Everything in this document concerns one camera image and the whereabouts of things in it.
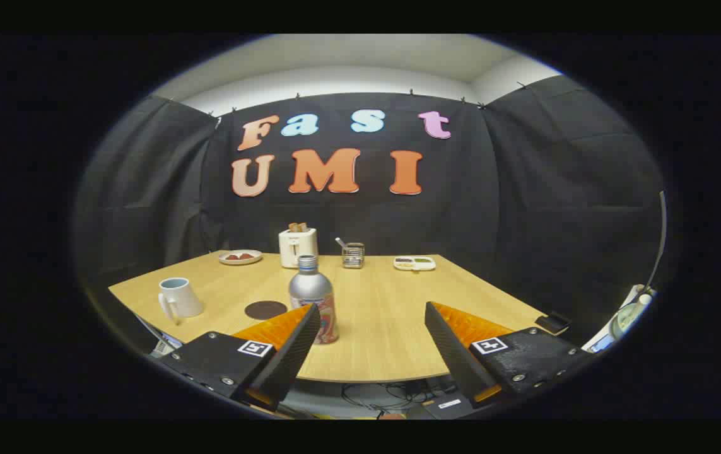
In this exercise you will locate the dark round coaster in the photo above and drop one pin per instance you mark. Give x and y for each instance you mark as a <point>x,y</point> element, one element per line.
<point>265,309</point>

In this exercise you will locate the wooden table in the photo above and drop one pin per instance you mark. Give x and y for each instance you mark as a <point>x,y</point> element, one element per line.
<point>385,328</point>

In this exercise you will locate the black box with white label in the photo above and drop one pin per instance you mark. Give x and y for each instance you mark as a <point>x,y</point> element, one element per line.
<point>448,407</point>

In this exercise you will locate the white cup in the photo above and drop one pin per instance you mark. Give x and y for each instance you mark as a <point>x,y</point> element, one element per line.
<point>183,299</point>

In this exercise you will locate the white rounded device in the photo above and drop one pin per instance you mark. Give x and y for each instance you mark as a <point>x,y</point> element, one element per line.
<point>625,318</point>

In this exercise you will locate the red food pieces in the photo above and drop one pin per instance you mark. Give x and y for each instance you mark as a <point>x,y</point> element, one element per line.
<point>240,256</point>

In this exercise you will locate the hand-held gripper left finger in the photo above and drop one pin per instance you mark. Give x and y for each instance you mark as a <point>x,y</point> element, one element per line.
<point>291,353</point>

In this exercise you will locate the thin grey pole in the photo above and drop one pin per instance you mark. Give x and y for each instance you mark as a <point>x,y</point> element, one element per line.
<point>663,227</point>

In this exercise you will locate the silver juice bottle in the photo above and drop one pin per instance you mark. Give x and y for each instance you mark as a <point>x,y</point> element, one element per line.
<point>310,290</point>

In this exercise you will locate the white divided sauce tray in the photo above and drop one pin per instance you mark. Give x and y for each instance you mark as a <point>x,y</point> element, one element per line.
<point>414,266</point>

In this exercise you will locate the black backdrop cloth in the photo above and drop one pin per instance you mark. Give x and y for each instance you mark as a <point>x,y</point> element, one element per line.
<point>524,189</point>

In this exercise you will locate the white toaster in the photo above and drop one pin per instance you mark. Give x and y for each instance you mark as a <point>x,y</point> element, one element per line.
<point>297,249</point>

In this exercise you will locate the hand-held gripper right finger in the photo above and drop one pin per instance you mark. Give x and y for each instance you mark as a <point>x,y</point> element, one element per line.
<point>455,353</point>

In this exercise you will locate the white round plate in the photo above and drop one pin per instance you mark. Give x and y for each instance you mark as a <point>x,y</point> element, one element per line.
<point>240,260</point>

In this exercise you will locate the white utensil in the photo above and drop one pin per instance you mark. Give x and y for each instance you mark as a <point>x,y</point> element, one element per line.
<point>340,242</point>

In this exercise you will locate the black flat device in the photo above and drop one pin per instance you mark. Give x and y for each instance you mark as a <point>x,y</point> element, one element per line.
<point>553,323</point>

